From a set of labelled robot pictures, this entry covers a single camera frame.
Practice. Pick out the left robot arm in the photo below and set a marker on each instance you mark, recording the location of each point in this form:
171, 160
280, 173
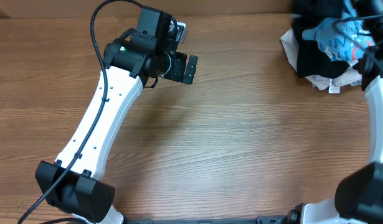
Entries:
73, 182

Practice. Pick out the black folded garment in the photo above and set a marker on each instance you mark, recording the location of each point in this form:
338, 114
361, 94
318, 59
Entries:
310, 60

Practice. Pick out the black polo shirt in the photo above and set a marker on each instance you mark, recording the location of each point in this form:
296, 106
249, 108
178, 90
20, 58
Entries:
318, 8

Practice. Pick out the light blue printed t-shirt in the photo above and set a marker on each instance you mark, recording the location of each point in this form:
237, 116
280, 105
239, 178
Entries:
347, 46

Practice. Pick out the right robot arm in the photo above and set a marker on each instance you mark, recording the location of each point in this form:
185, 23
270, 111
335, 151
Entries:
359, 196

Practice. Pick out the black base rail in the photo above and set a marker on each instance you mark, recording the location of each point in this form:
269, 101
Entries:
203, 221

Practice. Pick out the beige folded garment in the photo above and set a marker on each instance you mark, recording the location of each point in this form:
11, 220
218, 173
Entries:
349, 77

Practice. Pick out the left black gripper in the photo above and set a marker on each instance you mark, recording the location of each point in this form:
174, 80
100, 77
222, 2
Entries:
181, 70

